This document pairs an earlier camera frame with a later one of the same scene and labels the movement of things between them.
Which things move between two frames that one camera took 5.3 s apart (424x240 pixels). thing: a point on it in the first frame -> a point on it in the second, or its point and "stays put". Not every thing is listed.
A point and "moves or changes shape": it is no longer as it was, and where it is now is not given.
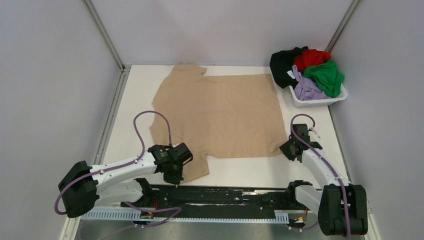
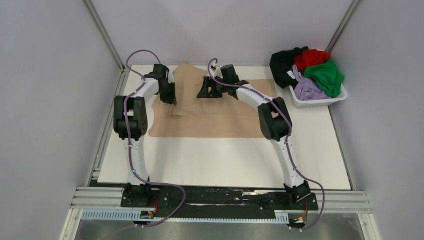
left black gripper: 175,179 -> 172,98
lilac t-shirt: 306,89 stays put
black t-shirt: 281,62 stays put
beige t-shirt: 220,116 moves or changes shape
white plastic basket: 318,102 stays put
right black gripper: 284,148 -> 205,93
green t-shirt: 328,76 stays put
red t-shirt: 310,57 stays put
